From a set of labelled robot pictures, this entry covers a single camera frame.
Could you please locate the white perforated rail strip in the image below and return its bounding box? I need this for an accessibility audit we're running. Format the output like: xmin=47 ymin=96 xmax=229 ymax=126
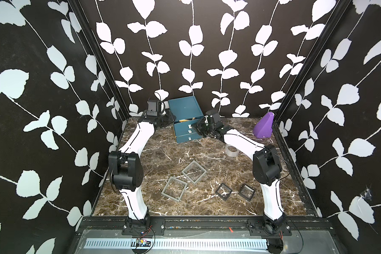
xmin=83 ymin=238 xmax=268 ymax=251

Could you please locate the clear tape roll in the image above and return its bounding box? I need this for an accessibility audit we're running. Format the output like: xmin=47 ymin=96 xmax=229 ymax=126
xmin=224 ymin=144 xmax=240 ymax=158

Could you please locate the purple wedge-shaped object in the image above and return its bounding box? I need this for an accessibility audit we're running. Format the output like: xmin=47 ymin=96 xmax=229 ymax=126
xmin=253 ymin=112 xmax=274 ymax=139

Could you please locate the black brooch box right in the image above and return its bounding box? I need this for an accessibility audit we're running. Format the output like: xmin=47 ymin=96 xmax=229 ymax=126
xmin=238 ymin=184 xmax=256 ymax=202

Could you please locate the gray brooch box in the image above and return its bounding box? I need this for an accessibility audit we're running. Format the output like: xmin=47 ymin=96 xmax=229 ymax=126
xmin=182 ymin=160 xmax=207 ymax=184
xmin=162 ymin=176 xmax=188 ymax=202

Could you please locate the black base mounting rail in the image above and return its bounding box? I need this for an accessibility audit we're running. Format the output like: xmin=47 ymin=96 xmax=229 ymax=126
xmin=77 ymin=215 xmax=333 ymax=238

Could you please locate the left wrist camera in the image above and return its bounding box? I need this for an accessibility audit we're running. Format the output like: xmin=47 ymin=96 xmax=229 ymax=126
xmin=147 ymin=100 xmax=165 ymax=116

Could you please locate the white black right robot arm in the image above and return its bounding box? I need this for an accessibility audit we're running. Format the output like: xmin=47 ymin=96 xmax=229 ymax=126
xmin=192 ymin=110 xmax=285 ymax=234

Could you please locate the black brooch box left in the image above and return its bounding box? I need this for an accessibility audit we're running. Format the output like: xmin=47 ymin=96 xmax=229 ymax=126
xmin=215 ymin=183 xmax=232 ymax=201

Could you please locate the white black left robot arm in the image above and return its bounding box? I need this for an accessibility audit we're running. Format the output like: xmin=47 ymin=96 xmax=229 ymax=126
xmin=109 ymin=109 xmax=176 ymax=225

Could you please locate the teal three-drawer cabinet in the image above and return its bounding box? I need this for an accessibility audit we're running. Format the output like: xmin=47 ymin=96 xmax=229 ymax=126
xmin=168 ymin=96 xmax=204 ymax=144

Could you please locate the black brooch box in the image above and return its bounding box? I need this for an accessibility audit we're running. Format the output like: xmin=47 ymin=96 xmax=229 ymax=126
xmin=238 ymin=184 xmax=256 ymax=202
xmin=215 ymin=183 xmax=232 ymax=201

